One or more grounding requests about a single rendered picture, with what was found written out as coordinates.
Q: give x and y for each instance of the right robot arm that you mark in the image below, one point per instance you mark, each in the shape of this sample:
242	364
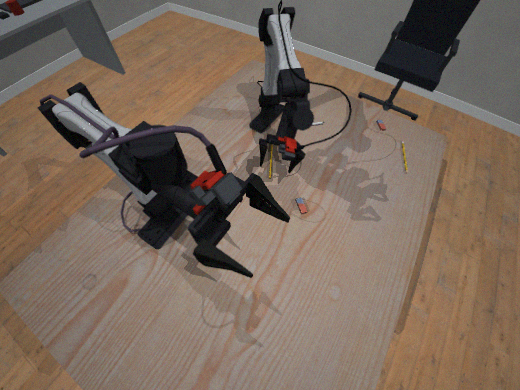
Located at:
160	157

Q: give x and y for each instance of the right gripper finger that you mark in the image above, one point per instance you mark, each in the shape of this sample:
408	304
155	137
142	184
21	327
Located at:
257	192
210	256

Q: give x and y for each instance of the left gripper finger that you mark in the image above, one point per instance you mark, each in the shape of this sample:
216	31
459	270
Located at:
263	149
298	158

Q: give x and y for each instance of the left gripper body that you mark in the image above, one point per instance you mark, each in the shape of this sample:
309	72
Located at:
284	131

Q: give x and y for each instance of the red and blue eraser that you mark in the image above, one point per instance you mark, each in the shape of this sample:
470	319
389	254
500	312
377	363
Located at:
301	205
381	125

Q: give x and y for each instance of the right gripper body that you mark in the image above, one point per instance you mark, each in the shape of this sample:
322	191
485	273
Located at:
211	223

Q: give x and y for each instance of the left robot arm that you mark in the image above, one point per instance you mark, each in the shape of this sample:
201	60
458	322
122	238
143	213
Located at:
279	81

